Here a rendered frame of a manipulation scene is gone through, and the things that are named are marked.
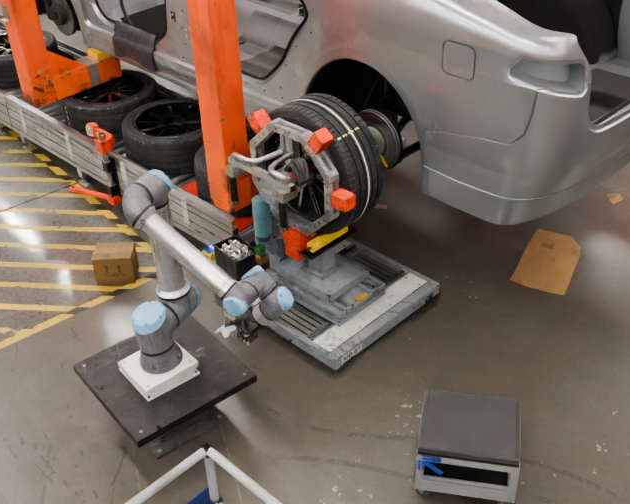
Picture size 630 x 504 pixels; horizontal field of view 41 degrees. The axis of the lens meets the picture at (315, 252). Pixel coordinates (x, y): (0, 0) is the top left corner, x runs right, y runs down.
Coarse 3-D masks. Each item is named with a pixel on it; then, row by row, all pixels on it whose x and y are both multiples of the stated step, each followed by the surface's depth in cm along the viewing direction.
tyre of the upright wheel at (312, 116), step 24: (312, 96) 400; (288, 120) 394; (312, 120) 382; (336, 120) 385; (360, 120) 390; (264, 144) 415; (336, 144) 379; (360, 144) 385; (336, 168) 384; (360, 168) 384; (360, 192) 389
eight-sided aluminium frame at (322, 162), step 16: (272, 128) 391; (288, 128) 385; (256, 144) 406; (304, 144) 379; (320, 160) 378; (256, 176) 418; (336, 176) 381; (272, 208) 420; (288, 224) 416; (304, 224) 414; (320, 224) 398
